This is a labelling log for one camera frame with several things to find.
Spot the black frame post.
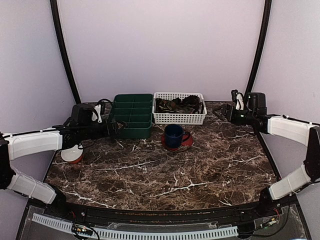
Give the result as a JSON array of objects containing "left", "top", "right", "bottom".
[
  {"left": 49, "top": 0, "right": 82, "bottom": 104},
  {"left": 244, "top": 0, "right": 272, "bottom": 103}
]

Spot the blue enamel mug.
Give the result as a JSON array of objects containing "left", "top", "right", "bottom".
[{"left": 164, "top": 124, "right": 191, "bottom": 149}]

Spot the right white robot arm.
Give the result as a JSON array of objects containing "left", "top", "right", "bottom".
[{"left": 213, "top": 104, "right": 320, "bottom": 217}]

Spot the red floral saucer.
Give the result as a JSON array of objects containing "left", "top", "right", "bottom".
[{"left": 161, "top": 133, "right": 194, "bottom": 153}]

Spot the white plastic basket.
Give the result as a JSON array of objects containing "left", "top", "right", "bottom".
[{"left": 152, "top": 92, "right": 207, "bottom": 125}]

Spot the green compartment tray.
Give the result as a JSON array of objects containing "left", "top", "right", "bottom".
[{"left": 110, "top": 93, "right": 153, "bottom": 139}]

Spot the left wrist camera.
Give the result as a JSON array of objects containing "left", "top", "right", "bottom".
[{"left": 70, "top": 98, "right": 113, "bottom": 124}]

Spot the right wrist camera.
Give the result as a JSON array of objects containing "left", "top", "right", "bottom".
[{"left": 231, "top": 89, "right": 267, "bottom": 116}]

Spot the camouflage ties pile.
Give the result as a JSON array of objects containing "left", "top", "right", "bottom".
[{"left": 154, "top": 95, "right": 204, "bottom": 114}]

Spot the white cable duct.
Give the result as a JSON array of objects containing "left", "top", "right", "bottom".
[{"left": 31, "top": 213, "right": 239, "bottom": 240}]

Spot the right black frame post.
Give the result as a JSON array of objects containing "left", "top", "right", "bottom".
[{"left": 244, "top": 0, "right": 272, "bottom": 103}]

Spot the black front rail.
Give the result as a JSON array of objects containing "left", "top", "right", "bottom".
[{"left": 46, "top": 203, "right": 260, "bottom": 225}]

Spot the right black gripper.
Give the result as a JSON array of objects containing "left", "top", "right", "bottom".
[{"left": 212, "top": 104, "right": 256, "bottom": 126}]

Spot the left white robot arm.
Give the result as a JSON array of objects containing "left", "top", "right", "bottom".
[{"left": 0, "top": 119, "right": 127, "bottom": 218}]

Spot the left black frame post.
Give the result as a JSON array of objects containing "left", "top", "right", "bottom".
[{"left": 49, "top": 0, "right": 82, "bottom": 104}]

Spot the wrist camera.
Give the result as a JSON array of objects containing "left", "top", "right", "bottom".
[
  {"left": 70, "top": 98, "right": 113, "bottom": 124},
  {"left": 231, "top": 89, "right": 267, "bottom": 116}
]

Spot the white orange bowl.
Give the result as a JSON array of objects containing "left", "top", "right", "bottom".
[{"left": 60, "top": 145, "right": 84, "bottom": 164}]

